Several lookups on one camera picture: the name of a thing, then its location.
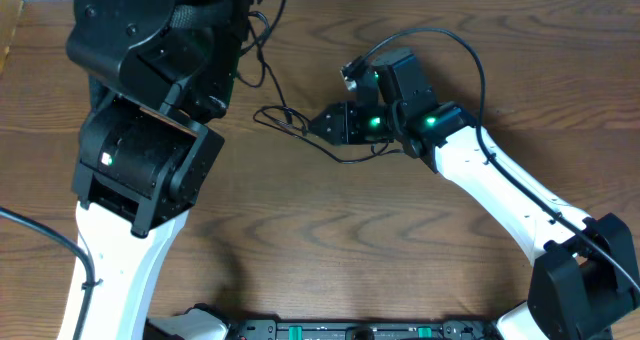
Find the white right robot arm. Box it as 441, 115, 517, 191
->
308, 42, 639, 339

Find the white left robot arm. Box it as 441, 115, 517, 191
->
1, 0, 262, 339

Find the cardboard side panel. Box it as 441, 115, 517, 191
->
0, 0, 24, 72

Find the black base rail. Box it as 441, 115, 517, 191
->
144, 303, 614, 340

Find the black USB cable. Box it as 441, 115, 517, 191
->
234, 9, 404, 165

